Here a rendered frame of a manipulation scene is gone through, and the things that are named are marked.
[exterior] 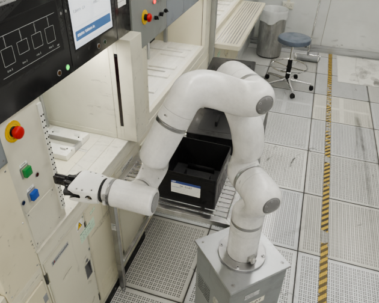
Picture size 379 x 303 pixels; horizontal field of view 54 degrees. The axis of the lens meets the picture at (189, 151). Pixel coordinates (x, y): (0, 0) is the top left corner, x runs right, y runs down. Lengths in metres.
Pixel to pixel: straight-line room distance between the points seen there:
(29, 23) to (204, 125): 1.17
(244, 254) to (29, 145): 0.86
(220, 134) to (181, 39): 1.38
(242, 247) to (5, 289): 0.82
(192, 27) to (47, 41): 2.00
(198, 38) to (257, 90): 2.24
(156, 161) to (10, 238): 0.56
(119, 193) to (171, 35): 2.29
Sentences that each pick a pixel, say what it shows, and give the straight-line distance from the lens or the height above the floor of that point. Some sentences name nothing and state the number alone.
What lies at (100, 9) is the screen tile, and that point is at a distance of 1.57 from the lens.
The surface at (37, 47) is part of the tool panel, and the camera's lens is 1.26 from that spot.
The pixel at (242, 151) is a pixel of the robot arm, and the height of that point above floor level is 1.30.
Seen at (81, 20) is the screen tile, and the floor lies 1.56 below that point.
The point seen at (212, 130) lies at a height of 0.86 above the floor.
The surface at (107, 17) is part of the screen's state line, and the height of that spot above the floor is 1.52.
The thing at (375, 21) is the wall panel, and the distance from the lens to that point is 5.79.
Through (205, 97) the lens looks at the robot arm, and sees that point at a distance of 0.97.
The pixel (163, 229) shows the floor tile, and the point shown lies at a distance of 2.66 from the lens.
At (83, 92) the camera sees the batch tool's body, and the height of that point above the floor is 1.11.
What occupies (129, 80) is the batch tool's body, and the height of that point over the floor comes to 1.21.
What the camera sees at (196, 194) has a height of 0.83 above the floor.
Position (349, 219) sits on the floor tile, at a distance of 3.00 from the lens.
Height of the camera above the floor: 1.97
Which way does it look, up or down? 36 degrees down
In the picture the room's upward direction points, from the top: 2 degrees clockwise
